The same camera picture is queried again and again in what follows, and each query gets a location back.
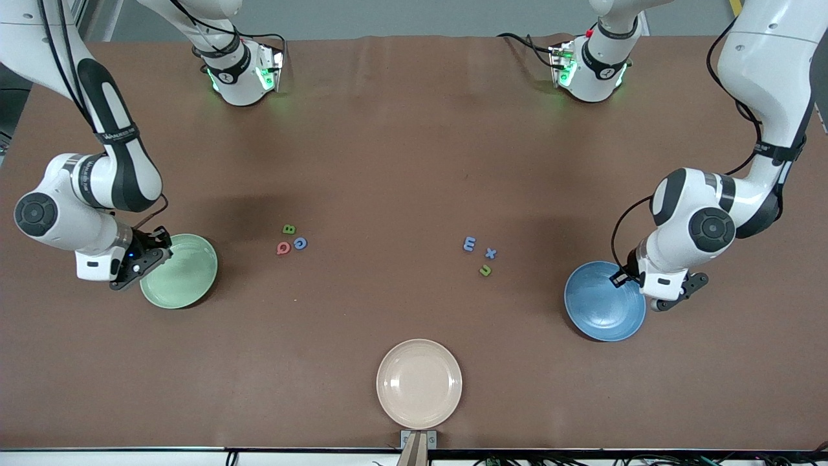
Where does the blue plate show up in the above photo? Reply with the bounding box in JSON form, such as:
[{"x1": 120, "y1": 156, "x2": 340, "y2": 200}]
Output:
[{"x1": 564, "y1": 261, "x2": 647, "y2": 342}]

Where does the metal connector plate green light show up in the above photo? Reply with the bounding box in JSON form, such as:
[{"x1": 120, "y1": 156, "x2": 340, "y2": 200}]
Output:
[
  {"x1": 256, "y1": 44, "x2": 285, "y2": 93},
  {"x1": 549, "y1": 42, "x2": 578, "y2": 88}
]

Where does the beige plate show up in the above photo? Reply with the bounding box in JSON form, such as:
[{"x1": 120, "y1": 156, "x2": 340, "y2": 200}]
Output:
[{"x1": 376, "y1": 339, "x2": 463, "y2": 430}]

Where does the brown table cover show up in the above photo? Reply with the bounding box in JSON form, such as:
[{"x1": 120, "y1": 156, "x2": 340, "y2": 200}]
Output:
[{"x1": 0, "y1": 34, "x2": 828, "y2": 451}]

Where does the black cable along right arm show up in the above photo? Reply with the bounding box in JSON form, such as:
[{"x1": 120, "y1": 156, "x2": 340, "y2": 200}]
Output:
[{"x1": 36, "y1": 0, "x2": 170, "y2": 231}]

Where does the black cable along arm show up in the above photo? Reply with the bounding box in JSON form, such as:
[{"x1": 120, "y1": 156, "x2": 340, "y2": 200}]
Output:
[
  {"x1": 611, "y1": 16, "x2": 809, "y2": 279},
  {"x1": 36, "y1": 0, "x2": 170, "y2": 231}
]

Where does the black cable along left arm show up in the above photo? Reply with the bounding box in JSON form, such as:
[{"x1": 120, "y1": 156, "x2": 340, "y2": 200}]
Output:
[{"x1": 611, "y1": 16, "x2": 809, "y2": 279}]

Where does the black base cable right arm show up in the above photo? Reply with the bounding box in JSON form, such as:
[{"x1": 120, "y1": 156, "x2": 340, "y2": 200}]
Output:
[{"x1": 236, "y1": 31, "x2": 289, "y2": 69}]

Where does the black base cable arm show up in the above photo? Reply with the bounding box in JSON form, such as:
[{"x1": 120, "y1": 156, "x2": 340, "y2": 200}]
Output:
[
  {"x1": 497, "y1": 32, "x2": 558, "y2": 67},
  {"x1": 236, "y1": 31, "x2": 289, "y2": 69}
]

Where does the black base cable left arm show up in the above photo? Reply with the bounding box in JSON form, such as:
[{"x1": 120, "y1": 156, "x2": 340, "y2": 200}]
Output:
[{"x1": 497, "y1": 32, "x2": 558, "y2": 67}]

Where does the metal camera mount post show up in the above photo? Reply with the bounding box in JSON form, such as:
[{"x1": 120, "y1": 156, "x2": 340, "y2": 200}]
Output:
[{"x1": 398, "y1": 430, "x2": 438, "y2": 466}]

